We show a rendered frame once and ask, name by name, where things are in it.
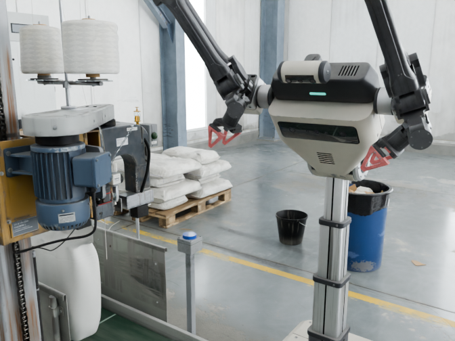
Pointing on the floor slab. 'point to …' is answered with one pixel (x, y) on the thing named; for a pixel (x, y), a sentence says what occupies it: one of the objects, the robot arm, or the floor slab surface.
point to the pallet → (168, 219)
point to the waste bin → (367, 225)
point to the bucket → (291, 226)
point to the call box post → (190, 293)
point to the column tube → (11, 319)
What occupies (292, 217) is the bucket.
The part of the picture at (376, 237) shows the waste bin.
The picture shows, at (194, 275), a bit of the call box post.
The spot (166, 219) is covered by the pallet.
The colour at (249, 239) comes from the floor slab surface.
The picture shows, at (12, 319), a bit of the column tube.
